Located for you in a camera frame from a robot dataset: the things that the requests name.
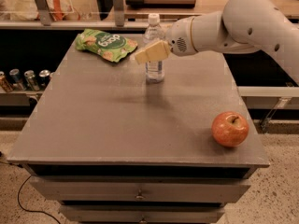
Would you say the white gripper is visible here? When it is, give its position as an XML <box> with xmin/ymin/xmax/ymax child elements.
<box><xmin>134</xmin><ymin>17</ymin><xmax>196</xmax><ymax>64</ymax></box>

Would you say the clear plastic water bottle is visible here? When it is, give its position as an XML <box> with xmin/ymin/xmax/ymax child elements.
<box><xmin>143</xmin><ymin>13</ymin><xmax>165</xmax><ymax>83</ymax></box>

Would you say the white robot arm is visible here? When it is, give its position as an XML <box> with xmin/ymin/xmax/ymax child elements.
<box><xmin>135</xmin><ymin>0</ymin><xmax>299</xmax><ymax>82</ymax></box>

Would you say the green snack bag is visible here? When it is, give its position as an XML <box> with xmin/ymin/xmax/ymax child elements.
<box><xmin>75</xmin><ymin>29</ymin><xmax>138</xmax><ymax>63</ymax></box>

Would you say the red apple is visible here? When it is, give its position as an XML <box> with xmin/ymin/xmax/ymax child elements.
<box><xmin>211</xmin><ymin>111</ymin><xmax>249</xmax><ymax>147</ymax></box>

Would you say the clear plastic bag with orange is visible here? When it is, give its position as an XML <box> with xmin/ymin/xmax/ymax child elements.
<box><xmin>9</xmin><ymin>0</ymin><xmax>80</xmax><ymax>21</ymax></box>

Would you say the grey drawer cabinet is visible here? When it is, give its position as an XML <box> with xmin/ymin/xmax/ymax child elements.
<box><xmin>8</xmin><ymin>49</ymin><xmax>269</xmax><ymax>224</ymax></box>

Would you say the dark silver drink can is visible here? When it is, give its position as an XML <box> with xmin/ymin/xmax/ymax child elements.
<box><xmin>39</xmin><ymin>69</ymin><xmax>50</xmax><ymax>88</ymax></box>

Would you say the blue silver drink can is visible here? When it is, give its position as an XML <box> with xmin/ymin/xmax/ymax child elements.
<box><xmin>9</xmin><ymin>68</ymin><xmax>26</xmax><ymax>91</ymax></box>

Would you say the upper drawer brass knob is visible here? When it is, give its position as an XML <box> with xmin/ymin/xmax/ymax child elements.
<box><xmin>135</xmin><ymin>189</ymin><xmax>145</xmax><ymax>201</ymax></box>

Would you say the drawer brass knob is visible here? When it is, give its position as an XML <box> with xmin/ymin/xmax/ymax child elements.
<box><xmin>135</xmin><ymin>189</ymin><xmax>145</xmax><ymax>201</ymax></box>
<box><xmin>139</xmin><ymin>217</ymin><xmax>148</xmax><ymax>224</ymax></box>

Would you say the orange drink can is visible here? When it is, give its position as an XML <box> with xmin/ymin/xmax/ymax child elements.
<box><xmin>0</xmin><ymin>71</ymin><xmax>13</xmax><ymax>92</ymax></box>

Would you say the lower drawer brass knob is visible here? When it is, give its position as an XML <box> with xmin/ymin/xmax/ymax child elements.
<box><xmin>139</xmin><ymin>217</ymin><xmax>148</xmax><ymax>224</ymax></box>

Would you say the middle metal shelf bracket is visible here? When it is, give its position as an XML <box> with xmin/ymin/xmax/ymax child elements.
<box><xmin>112</xmin><ymin>0</ymin><xmax>125</xmax><ymax>27</ymax></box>

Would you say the metal shelf bracket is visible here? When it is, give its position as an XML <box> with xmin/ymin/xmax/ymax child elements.
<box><xmin>112</xmin><ymin>0</ymin><xmax>125</xmax><ymax>27</ymax></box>
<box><xmin>259</xmin><ymin>97</ymin><xmax>292</xmax><ymax>133</ymax></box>
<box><xmin>35</xmin><ymin>0</ymin><xmax>52</xmax><ymax>26</ymax></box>

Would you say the left metal shelf bracket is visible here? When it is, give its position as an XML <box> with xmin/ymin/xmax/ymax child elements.
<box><xmin>35</xmin><ymin>0</ymin><xmax>52</xmax><ymax>26</ymax></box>

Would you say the lower metal shelf bracket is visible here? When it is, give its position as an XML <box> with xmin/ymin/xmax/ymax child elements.
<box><xmin>259</xmin><ymin>97</ymin><xmax>292</xmax><ymax>133</ymax></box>

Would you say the black floor cable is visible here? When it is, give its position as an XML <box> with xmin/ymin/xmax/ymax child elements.
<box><xmin>17</xmin><ymin>175</ymin><xmax>62</xmax><ymax>224</ymax></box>

